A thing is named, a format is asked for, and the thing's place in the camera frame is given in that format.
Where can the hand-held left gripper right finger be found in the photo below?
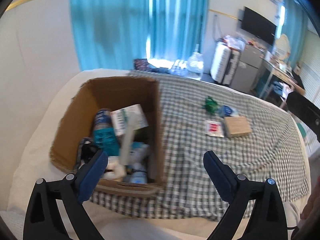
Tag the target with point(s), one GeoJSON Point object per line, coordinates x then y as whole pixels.
{"type": "Point", "coordinates": [220, 177]}

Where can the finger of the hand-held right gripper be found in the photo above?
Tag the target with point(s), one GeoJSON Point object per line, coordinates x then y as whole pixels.
{"type": "Point", "coordinates": [303, 110]}

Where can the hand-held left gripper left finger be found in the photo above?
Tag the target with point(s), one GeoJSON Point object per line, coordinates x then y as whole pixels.
{"type": "Point", "coordinates": [92, 177]}

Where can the white tissue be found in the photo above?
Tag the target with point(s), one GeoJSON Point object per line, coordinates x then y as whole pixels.
{"type": "Point", "coordinates": [117, 168]}

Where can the small black box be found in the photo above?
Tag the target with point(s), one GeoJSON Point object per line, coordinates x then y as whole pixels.
{"type": "Point", "coordinates": [87, 151]}

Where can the blue foil packet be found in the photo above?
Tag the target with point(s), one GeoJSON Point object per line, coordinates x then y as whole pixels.
{"type": "Point", "coordinates": [105, 140]}

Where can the small white bottle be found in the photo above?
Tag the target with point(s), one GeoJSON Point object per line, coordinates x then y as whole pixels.
{"type": "Point", "coordinates": [138, 177]}

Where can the long white tube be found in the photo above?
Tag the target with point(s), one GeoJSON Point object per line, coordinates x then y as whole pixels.
{"type": "Point", "coordinates": [127, 142]}

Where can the cotton swab jar blue label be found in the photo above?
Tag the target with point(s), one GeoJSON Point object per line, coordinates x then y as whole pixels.
{"type": "Point", "coordinates": [102, 120]}

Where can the brown cardboard box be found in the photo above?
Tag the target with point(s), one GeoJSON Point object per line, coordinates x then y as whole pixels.
{"type": "Point", "coordinates": [75, 120]}

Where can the grey white checked tablecloth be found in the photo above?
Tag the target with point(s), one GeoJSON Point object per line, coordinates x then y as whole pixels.
{"type": "Point", "coordinates": [187, 167]}

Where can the wooden side desk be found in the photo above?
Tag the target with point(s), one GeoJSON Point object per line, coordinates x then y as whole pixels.
{"type": "Point", "coordinates": [277, 75]}

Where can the red white sachet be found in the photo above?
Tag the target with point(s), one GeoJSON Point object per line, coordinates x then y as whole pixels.
{"type": "Point", "coordinates": [214, 128]}

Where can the wood pattern tissue box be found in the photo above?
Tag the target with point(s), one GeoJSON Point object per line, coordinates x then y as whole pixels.
{"type": "Point", "coordinates": [237, 126]}

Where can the green white medicine box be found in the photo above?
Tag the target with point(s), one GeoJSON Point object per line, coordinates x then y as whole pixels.
{"type": "Point", "coordinates": [122, 121]}

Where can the oval white mirror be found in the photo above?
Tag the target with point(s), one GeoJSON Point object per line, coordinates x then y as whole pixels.
{"type": "Point", "coordinates": [283, 47]}

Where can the blue white packet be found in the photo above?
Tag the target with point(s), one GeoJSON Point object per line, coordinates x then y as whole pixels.
{"type": "Point", "coordinates": [227, 111]}

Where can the grey mini fridge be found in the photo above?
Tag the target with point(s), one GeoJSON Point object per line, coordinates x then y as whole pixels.
{"type": "Point", "coordinates": [247, 67]}

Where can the green packet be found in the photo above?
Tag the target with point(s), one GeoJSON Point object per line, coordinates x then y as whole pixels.
{"type": "Point", "coordinates": [211, 105]}

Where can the white suitcase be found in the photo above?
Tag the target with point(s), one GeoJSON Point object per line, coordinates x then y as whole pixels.
{"type": "Point", "coordinates": [223, 62]}

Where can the narrow blue curtain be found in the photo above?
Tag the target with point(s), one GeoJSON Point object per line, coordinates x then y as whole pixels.
{"type": "Point", "coordinates": [287, 10]}

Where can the clear plastic water bottle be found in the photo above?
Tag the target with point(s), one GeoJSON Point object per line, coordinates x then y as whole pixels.
{"type": "Point", "coordinates": [195, 65]}

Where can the wide blue curtain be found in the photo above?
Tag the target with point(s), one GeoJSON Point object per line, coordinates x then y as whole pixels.
{"type": "Point", "coordinates": [125, 22]}

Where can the black wall television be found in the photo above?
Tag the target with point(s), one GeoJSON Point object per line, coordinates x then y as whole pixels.
{"type": "Point", "coordinates": [258, 26]}

